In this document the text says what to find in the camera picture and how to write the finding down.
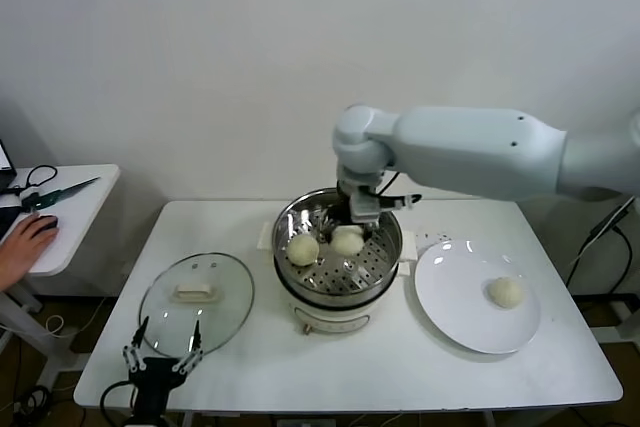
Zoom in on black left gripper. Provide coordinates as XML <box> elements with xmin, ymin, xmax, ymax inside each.
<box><xmin>122</xmin><ymin>316</ymin><xmax>204</xmax><ymax>416</ymax></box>

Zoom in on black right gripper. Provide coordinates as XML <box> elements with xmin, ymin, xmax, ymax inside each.
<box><xmin>313</xmin><ymin>179</ymin><xmax>382</xmax><ymax>246</ymax></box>

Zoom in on white steamed baozi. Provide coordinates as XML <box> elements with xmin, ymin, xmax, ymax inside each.
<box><xmin>329</xmin><ymin>226</ymin><xmax>365</xmax><ymax>256</ymax></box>
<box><xmin>487</xmin><ymin>276</ymin><xmax>526</xmax><ymax>309</ymax></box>
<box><xmin>286</xmin><ymin>234</ymin><xmax>320</xmax><ymax>268</ymax></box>

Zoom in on glass pot lid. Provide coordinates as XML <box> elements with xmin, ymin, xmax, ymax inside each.
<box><xmin>138</xmin><ymin>252</ymin><xmax>255</xmax><ymax>359</ymax></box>

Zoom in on perforated steel steamer basket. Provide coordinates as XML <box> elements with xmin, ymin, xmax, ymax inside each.
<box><xmin>256</xmin><ymin>188</ymin><xmax>418</xmax><ymax>307</ymax></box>

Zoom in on person's bare hand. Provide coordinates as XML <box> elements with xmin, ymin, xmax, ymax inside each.
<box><xmin>0</xmin><ymin>215</ymin><xmax>60</xmax><ymax>293</ymax></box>

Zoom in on white electric cooking pot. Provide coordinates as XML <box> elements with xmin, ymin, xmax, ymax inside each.
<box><xmin>272</xmin><ymin>259</ymin><xmax>401</xmax><ymax>337</ymax></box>

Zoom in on white round plate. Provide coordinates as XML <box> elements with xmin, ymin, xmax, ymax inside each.
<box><xmin>413</xmin><ymin>239</ymin><xmax>542</xmax><ymax>354</ymax></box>

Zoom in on white side table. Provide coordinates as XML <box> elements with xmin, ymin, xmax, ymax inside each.
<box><xmin>0</xmin><ymin>164</ymin><xmax>120</xmax><ymax>388</ymax></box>

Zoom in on black laptop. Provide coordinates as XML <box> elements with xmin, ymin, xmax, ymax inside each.
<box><xmin>0</xmin><ymin>139</ymin><xmax>25</xmax><ymax>241</ymax></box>

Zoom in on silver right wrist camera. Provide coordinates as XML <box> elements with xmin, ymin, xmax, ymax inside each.
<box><xmin>349</xmin><ymin>191</ymin><xmax>416</xmax><ymax>224</ymax></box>

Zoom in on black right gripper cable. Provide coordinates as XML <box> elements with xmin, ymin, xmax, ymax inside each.
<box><xmin>372</xmin><ymin>169</ymin><xmax>424</xmax><ymax>211</ymax></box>

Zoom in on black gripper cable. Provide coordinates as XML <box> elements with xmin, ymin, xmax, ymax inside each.
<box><xmin>372</xmin><ymin>169</ymin><xmax>424</xmax><ymax>211</ymax></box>
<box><xmin>98</xmin><ymin>380</ymin><xmax>136</xmax><ymax>423</ymax></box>

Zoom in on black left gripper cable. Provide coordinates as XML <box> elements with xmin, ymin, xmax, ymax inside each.
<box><xmin>98</xmin><ymin>380</ymin><xmax>136</xmax><ymax>423</ymax></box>

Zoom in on white floor cable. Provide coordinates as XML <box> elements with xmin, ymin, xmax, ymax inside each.
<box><xmin>43</xmin><ymin>296</ymin><xmax>109</xmax><ymax>341</ymax></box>

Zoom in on black floor cables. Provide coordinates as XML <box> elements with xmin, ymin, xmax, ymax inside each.
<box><xmin>0</xmin><ymin>386</ymin><xmax>51</xmax><ymax>427</ymax></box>

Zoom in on green handled scissors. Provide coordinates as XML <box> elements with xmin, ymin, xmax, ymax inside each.
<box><xmin>19</xmin><ymin>176</ymin><xmax>101</xmax><ymax>213</ymax></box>

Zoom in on black looped cable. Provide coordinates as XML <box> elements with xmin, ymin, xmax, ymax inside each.
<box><xmin>0</xmin><ymin>165</ymin><xmax>56</xmax><ymax>198</ymax></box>

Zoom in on black cable with adapter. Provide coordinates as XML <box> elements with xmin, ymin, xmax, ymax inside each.
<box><xmin>564</xmin><ymin>199</ymin><xmax>632</xmax><ymax>296</ymax></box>

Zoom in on white floor frame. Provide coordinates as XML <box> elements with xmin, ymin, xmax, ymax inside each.
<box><xmin>592</xmin><ymin>291</ymin><xmax>640</xmax><ymax>344</ymax></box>

